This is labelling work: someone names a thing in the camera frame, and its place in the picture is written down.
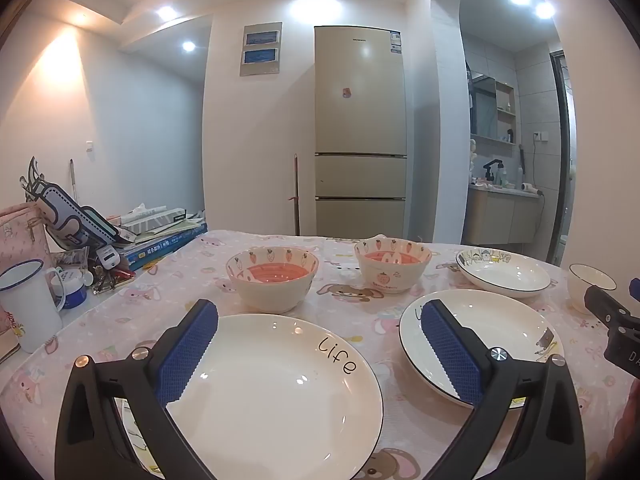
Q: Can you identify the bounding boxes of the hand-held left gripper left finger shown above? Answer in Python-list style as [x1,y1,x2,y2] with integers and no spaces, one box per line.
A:
[55,298,220,480]

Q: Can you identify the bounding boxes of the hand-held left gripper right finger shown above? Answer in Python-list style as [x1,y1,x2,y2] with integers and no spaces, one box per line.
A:
[420,299,587,480]

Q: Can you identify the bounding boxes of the white black-rimmed bowl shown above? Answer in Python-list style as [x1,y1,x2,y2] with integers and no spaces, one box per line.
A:
[568,263,618,316]

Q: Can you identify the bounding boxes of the white cat print plate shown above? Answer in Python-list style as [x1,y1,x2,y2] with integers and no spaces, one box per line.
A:
[398,289,566,411]
[455,248,552,299]

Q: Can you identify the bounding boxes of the pink strawberry print bowl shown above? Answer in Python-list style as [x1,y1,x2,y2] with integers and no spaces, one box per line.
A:
[225,247,320,314]
[354,234,433,295]

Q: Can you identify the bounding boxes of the white lettered plate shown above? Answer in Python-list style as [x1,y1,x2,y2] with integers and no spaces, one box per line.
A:
[116,313,385,480]

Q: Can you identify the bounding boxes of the eyeglasses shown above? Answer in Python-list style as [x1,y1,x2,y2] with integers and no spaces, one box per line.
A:
[91,272,118,295]

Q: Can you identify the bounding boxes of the pink cartoon printed tablecloth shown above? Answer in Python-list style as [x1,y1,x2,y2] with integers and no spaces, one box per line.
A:
[0,229,639,480]

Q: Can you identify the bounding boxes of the green notebook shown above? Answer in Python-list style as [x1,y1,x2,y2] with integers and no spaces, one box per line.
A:
[145,219,207,243]

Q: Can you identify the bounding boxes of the beige vanity cabinet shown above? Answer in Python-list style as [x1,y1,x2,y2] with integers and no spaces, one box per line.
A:
[462,185,543,246]

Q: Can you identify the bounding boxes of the white jar with blue base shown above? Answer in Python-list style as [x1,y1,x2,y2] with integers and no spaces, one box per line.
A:
[50,266,88,310]

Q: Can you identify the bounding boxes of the grey striped box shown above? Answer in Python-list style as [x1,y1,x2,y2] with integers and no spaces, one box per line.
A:
[119,206,188,233]

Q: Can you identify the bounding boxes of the clear plastic box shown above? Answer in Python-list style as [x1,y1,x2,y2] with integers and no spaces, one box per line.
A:
[52,246,92,271]

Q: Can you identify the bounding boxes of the white enamel mug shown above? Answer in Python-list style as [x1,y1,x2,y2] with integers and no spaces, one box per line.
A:
[0,259,67,354]

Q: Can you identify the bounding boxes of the blue cartoon paper card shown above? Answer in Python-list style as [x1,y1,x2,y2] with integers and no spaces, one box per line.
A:
[20,156,121,251]

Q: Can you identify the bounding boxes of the wooden broom stick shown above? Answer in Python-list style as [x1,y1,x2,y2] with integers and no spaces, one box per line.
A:
[287,152,302,236]

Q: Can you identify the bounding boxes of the pink bag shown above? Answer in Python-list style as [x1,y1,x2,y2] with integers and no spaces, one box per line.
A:
[0,202,53,281]

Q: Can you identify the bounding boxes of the bathroom mirror cabinet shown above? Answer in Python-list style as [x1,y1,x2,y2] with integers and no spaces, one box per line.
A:
[467,60,518,145]

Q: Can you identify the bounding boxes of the beige refrigerator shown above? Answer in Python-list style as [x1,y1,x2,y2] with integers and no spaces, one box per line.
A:
[313,25,407,239]

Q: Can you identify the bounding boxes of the black glass door frame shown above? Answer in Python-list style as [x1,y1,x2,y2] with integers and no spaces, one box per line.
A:
[549,50,576,266]

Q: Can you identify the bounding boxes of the grey framed wall panel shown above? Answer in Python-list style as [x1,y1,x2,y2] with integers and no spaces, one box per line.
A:
[239,22,284,78]

